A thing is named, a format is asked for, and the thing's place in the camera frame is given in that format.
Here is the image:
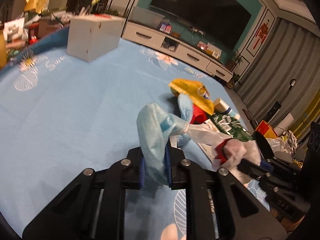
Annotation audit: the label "green leafy plants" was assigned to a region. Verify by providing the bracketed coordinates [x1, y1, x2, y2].
[105, 8, 126, 18]

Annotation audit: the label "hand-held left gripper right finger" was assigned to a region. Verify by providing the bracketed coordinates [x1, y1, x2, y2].
[164, 140, 288, 240]

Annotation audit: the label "light blue cloth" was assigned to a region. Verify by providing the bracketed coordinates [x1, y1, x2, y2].
[136, 102, 192, 184]

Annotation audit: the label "tall potted plant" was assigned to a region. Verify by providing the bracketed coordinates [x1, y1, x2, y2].
[226, 51, 243, 71]

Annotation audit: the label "white papers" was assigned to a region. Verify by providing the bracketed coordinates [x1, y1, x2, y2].
[206, 44, 222, 57]

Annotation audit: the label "white paper cup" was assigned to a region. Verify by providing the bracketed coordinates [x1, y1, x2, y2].
[213, 97, 241, 120]

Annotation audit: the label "translucent storage box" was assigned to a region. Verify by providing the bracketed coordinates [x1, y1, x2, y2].
[130, 6, 165, 29]

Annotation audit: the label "red wrapper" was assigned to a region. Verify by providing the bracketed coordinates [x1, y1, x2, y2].
[214, 139, 232, 162]

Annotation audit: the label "white television cabinet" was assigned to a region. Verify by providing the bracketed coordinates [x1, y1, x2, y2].
[121, 21, 234, 83]

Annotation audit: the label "large black television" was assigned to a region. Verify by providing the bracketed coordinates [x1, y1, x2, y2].
[150, 0, 252, 52]

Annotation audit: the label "red yellow shopping bag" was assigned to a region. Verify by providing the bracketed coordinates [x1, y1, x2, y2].
[255, 120, 278, 139]

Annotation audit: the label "green snack bag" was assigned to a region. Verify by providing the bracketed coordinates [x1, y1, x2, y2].
[209, 114, 255, 143]

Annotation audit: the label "yellow curtain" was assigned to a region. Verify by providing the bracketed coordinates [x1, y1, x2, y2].
[291, 100, 320, 135]

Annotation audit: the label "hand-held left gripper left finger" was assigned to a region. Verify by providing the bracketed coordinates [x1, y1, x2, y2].
[22, 147, 146, 240]

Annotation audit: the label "yellow snack bag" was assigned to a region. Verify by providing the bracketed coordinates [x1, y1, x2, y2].
[169, 79, 215, 114]

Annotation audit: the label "blue fuzzy cloth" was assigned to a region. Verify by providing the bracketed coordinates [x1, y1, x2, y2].
[176, 92, 195, 122]

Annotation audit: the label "white box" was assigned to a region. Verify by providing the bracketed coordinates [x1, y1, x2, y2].
[67, 15, 125, 63]

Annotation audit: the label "red packet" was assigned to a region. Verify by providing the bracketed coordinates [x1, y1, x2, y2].
[190, 105, 207, 125]

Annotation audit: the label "red wall decoration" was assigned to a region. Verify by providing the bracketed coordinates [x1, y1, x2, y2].
[252, 17, 272, 50]

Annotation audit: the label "grey curtain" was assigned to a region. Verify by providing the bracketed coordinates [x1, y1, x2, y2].
[236, 17, 320, 130]

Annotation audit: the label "white plastic wrapper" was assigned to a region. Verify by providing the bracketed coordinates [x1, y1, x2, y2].
[186, 122, 262, 173]

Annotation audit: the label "yellow plastic bag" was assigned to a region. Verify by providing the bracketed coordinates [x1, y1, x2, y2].
[24, 0, 52, 14]

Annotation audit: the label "white plastic bag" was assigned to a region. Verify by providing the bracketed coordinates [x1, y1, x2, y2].
[266, 135, 290, 153]

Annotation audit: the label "blue flowered tablecloth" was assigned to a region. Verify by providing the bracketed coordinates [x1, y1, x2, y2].
[0, 25, 270, 240]

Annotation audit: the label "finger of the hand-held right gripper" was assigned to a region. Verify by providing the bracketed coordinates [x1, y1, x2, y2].
[260, 155, 304, 178]
[237, 159, 275, 188]

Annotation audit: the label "black upright vacuum cleaner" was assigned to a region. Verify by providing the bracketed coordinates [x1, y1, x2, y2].
[284, 79, 297, 98]

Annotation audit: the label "pile of clothes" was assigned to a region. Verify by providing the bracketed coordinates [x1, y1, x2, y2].
[285, 130, 300, 153]

